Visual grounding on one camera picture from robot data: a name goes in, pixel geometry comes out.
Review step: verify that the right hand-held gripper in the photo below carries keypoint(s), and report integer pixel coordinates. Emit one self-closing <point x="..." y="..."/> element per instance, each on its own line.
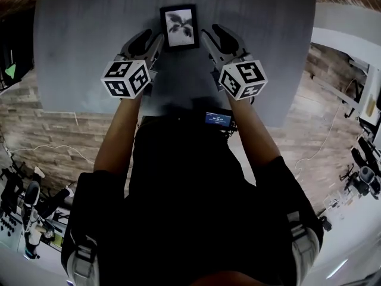
<point x="242" y="77"/>

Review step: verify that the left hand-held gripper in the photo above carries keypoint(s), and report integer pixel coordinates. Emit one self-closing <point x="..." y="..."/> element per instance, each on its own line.
<point x="125" y="79"/>

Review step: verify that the black picture frame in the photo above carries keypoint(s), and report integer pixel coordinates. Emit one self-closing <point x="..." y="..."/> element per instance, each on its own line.
<point x="182" y="47"/>

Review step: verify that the person's left forearm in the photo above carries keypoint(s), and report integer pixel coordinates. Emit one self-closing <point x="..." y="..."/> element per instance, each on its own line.
<point x="119" y="136"/>

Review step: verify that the person's right forearm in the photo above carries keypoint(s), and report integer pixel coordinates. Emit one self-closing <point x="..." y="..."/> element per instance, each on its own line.
<point x="253" y="133"/>

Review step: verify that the black device with blue screen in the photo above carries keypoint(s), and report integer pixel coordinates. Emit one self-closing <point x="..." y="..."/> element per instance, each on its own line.
<point x="218" y="118"/>

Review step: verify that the green triangular object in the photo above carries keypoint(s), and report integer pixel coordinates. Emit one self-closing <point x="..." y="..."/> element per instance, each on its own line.
<point x="11" y="71"/>

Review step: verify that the person's black shirt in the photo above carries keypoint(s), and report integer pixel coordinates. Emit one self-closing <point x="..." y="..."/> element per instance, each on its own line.
<point x="190" y="207"/>

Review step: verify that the grey office chair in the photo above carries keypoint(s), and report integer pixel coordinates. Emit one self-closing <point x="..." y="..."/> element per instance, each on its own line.
<point x="364" y="177"/>

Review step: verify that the black and white robot equipment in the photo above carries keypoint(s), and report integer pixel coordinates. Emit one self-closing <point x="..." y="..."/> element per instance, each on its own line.
<point x="29" y="207"/>

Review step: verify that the white frame workstation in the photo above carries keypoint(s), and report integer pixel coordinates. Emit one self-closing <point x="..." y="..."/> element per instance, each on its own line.
<point x="364" y="70"/>

